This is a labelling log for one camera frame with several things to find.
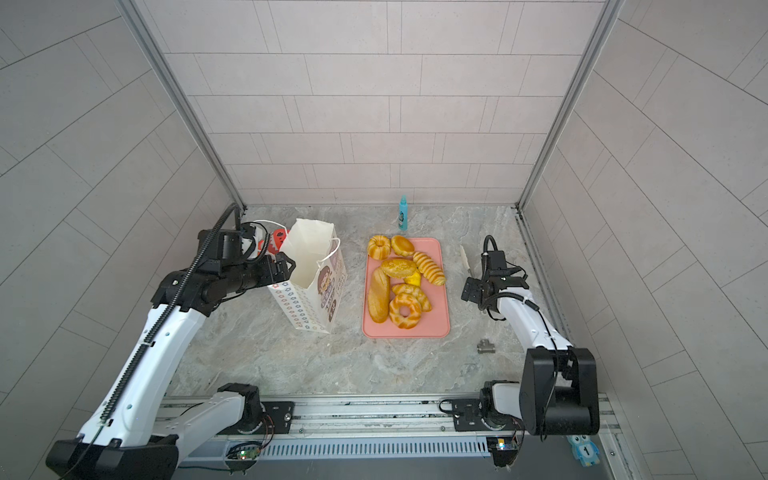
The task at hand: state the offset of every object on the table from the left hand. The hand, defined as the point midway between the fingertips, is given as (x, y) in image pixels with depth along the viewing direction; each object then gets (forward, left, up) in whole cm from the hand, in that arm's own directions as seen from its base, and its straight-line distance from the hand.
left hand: (290, 262), depth 72 cm
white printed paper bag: (-7, -6, -3) cm, 10 cm away
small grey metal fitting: (-13, -50, -21) cm, 56 cm away
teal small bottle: (+31, -28, -16) cm, 45 cm away
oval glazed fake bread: (+9, -27, -16) cm, 32 cm away
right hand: (+2, -51, -19) cm, 54 cm away
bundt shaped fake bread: (+18, -20, -20) cm, 34 cm away
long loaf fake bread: (+2, -21, -20) cm, 29 cm away
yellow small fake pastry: (+7, -32, -21) cm, 39 cm away
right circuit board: (-35, -51, -23) cm, 67 cm away
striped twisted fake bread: (+10, -36, -19) cm, 42 cm away
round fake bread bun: (+19, -28, -19) cm, 39 cm away
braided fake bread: (-1, -34, -19) cm, 39 cm away
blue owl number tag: (-35, -68, -20) cm, 80 cm away
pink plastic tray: (-6, -37, -24) cm, 44 cm away
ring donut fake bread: (-7, -29, -21) cm, 36 cm away
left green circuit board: (-36, +7, -20) cm, 42 cm away
